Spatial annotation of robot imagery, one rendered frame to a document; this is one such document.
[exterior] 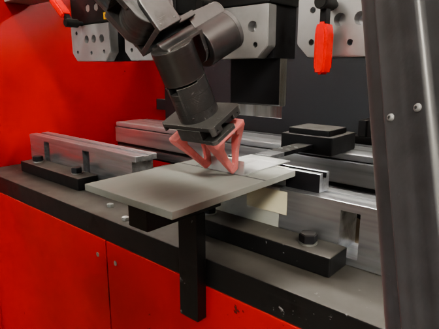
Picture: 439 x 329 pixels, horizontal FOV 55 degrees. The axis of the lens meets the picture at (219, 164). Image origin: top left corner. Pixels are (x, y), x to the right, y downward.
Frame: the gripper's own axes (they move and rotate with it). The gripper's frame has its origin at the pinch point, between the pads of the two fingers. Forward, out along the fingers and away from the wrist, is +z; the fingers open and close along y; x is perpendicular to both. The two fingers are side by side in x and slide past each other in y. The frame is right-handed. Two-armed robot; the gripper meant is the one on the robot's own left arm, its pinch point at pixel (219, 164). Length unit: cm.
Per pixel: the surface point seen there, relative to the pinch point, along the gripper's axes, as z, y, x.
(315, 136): 12.8, 0.3, -26.3
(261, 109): -1.7, 0.2, -13.1
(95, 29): -17.6, 40.9, -15.7
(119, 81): 10, 87, -43
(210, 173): 0.6, 0.9, 1.6
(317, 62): -11.8, -14.3, -9.6
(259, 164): 4.7, -1.6, -6.4
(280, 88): -5.1, -3.8, -14.4
